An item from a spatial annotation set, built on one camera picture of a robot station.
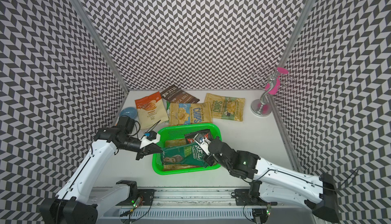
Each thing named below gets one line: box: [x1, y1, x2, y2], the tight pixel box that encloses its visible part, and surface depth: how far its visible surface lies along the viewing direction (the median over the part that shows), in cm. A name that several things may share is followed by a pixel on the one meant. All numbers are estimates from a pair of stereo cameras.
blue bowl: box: [119, 106, 137, 120], surface depth 104 cm
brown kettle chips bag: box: [160, 85, 201, 104], surface depth 113 cm
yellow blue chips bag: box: [169, 101, 213, 127], surface depth 104 cm
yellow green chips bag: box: [204, 92, 246, 122], surface depth 108 cm
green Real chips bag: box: [160, 142, 207, 166], surface depth 74 cm
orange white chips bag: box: [134, 91, 170, 130], surface depth 107 cm
